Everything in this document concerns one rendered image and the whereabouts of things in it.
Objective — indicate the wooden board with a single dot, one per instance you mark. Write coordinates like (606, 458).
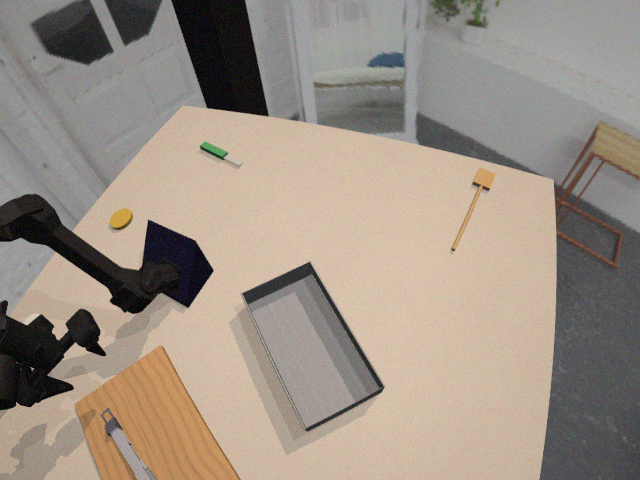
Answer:
(160, 420)

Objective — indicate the yellow round disc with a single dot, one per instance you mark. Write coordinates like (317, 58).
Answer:
(121, 217)

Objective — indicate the beige short cylinder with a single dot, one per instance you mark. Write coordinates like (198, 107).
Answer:
(30, 318)

